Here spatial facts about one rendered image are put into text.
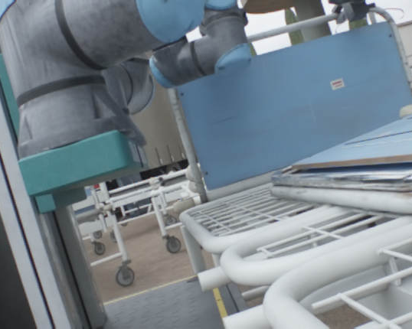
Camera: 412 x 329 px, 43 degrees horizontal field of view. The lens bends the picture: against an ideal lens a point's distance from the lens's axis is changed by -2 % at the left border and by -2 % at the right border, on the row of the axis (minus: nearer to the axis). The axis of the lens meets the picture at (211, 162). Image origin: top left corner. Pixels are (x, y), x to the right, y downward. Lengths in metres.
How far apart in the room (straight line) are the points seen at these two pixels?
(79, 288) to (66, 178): 0.50
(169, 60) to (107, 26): 0.47
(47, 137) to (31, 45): 0.15
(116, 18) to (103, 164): 0.21
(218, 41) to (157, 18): 0.45
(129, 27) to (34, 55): 0.16
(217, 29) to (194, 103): 0.35
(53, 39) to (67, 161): 0.19
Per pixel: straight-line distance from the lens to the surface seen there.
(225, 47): 1.20
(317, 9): 11.43
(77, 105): 0.83
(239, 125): 1.53
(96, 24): 0.80
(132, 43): 0.81
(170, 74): 1.25
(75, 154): 0.81
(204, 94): 1.52
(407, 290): 0.51
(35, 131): 0.84
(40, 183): 0.82
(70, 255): 1.25
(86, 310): 1.28
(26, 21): 0.87
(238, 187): 1.52
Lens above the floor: 0.62
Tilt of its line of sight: level
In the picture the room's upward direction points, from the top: 17 degrees counter-clockwise
